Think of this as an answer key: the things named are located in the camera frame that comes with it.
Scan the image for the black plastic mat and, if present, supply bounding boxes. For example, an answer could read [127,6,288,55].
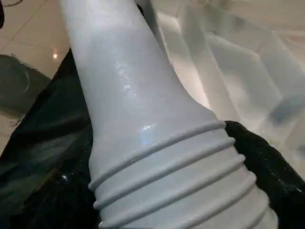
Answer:
[0,45,98,229]

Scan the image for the white plastic table top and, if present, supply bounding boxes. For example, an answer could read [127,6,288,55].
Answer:
[143,0,305,184]

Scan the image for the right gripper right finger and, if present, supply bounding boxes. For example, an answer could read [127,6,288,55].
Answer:
[223,121,305,229]

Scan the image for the white plastic table leg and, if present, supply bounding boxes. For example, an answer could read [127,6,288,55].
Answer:
[58,0,279,229]

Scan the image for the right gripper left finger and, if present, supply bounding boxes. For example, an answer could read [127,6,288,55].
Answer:
[26,162,102,229]

